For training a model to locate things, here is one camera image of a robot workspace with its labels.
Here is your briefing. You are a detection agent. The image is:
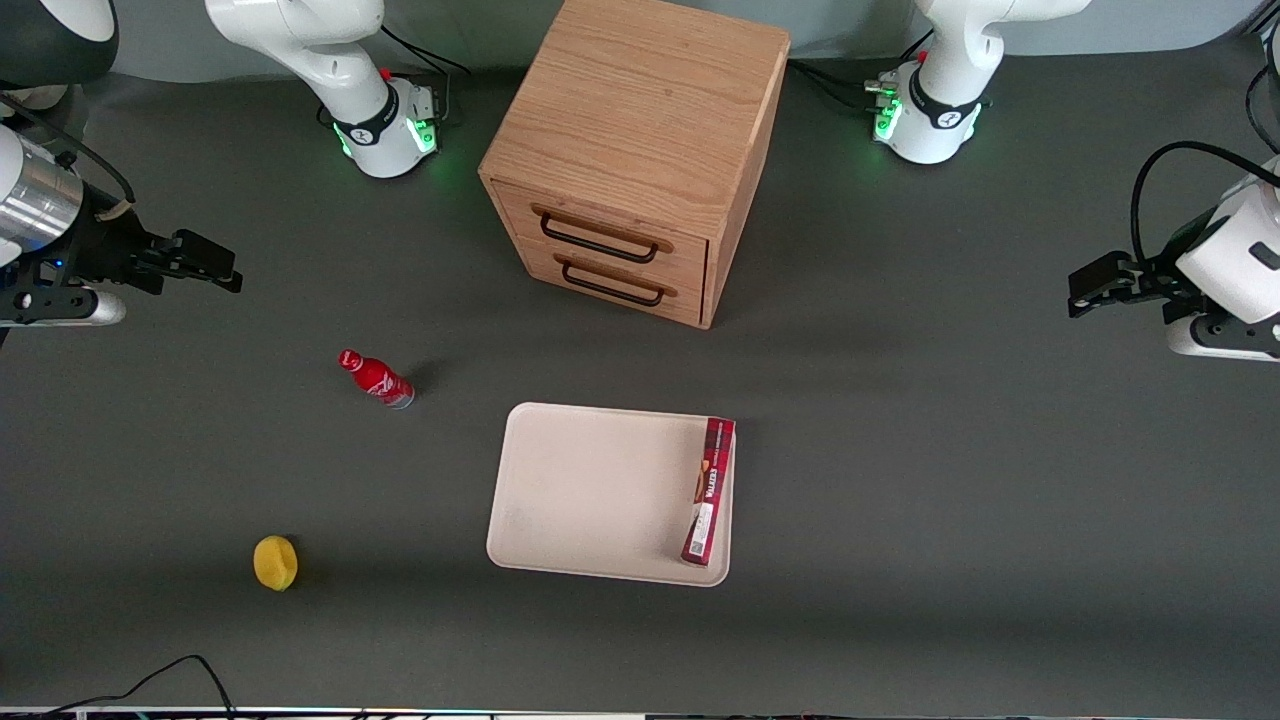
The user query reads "beige plastic tray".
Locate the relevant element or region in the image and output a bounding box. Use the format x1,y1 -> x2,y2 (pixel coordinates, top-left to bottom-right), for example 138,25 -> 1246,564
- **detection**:
486,401 -> 736,588

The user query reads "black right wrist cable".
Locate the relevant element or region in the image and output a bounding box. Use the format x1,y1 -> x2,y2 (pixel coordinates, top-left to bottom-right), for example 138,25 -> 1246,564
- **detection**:
0,93 -> 138,221

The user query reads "black left arm base cable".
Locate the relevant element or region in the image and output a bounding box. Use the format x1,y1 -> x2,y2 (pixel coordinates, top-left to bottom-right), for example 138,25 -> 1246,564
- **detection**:
786,28 -> 933,113

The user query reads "short black drawer handle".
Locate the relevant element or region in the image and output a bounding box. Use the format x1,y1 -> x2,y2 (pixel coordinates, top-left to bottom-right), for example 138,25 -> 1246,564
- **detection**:
561,259 -> 667,308

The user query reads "black arm base cable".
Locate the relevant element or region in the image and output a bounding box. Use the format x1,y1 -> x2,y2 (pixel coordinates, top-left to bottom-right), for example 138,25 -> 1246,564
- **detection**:
786,28 -> 933,113
378,24 -> 473,125

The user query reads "red coke bottle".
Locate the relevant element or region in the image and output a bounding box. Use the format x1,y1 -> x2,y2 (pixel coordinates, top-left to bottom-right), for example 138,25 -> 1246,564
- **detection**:
338,348 -> 416,411

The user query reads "black right arm base cable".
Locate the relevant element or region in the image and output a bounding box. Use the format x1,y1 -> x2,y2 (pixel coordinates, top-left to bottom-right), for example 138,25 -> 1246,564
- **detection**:
378,24 -> 473,125

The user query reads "yellow lemon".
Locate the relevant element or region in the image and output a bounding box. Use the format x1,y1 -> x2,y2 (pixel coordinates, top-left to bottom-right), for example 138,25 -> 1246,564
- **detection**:
253,535 -> 299,593

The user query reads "dark red snack box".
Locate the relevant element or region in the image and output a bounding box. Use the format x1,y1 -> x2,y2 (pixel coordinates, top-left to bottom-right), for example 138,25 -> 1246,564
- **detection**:
681,416 -> 737,568

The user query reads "wooden drawer cabinet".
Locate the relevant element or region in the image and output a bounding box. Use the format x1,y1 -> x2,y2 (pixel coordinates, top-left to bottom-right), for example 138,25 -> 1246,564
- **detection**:
478,0 -> 792,331

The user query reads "long black drawer handle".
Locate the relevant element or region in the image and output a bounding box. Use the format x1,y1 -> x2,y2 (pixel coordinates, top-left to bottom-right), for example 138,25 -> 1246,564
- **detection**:
539,211 -> 662,266

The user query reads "black left wrist cable loop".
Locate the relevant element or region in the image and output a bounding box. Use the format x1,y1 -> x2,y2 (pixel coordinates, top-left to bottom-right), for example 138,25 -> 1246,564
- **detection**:
1130,140 -> 1280,267

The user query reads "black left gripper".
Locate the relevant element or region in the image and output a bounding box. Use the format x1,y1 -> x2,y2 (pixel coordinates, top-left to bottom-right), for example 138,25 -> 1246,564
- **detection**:
1067,208 -> 1227,320

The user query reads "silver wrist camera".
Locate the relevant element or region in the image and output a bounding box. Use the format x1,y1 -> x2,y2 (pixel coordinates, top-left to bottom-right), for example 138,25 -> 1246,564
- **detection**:
0,288 -> 129,328
1164,314 -> 1280,362

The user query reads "large wooden drawer front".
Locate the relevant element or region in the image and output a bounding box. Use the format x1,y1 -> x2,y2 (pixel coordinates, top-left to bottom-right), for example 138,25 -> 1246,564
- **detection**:
491,181 -> 710,287

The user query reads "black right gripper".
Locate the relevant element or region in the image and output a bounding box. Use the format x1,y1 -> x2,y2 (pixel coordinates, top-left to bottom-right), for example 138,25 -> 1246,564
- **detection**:
0,185 -> 244,323

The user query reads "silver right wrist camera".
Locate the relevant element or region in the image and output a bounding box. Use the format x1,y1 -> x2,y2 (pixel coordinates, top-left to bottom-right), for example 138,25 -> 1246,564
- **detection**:
0,288 -> 129,328

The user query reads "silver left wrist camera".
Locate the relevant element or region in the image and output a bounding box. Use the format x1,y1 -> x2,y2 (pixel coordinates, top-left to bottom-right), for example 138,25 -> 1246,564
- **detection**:
1164,314 -> 1280,362

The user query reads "black cable at table edge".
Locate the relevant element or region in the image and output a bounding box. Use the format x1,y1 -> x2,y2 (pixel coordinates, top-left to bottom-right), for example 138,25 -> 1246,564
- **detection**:
40,654 -> 237,720

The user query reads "small wooden drawer front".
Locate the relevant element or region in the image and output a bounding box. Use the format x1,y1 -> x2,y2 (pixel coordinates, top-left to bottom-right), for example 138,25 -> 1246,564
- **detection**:
519,244 -> 707,330

